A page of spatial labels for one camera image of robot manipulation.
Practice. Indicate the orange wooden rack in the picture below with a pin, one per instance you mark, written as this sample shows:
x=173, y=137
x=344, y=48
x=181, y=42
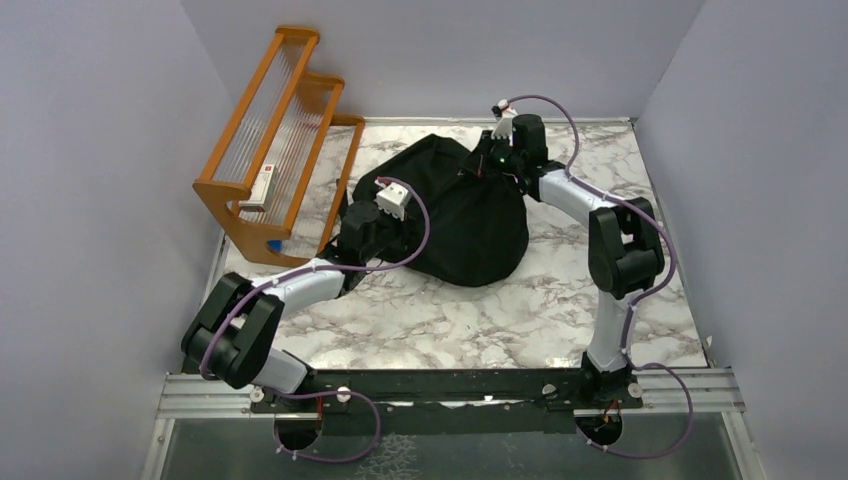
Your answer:
x=287, y=116

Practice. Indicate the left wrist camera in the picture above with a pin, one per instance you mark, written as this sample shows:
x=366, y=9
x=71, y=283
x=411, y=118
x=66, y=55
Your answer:
x=392, y=198

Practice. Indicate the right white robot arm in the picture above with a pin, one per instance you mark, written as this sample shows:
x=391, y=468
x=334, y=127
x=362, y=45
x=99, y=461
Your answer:
x=624, y=251

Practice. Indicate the black backpack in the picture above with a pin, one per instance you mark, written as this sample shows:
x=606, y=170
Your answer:
x=474, y=223

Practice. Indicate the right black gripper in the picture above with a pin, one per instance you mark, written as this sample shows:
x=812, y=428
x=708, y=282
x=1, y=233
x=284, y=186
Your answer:
x=483, y=154

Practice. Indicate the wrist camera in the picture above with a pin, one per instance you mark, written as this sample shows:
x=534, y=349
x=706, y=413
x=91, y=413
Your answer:
x=392, y=198
x=504, y=114

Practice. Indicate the small white red box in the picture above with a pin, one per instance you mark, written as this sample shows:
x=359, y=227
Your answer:
x=262, y=190

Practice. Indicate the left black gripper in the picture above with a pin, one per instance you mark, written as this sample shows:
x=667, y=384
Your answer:
x=402, y=228

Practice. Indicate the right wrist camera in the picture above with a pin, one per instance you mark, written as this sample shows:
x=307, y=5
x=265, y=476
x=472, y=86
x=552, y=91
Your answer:
x=504, y=114

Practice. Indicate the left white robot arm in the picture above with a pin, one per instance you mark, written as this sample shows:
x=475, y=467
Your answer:
x=231, y=336

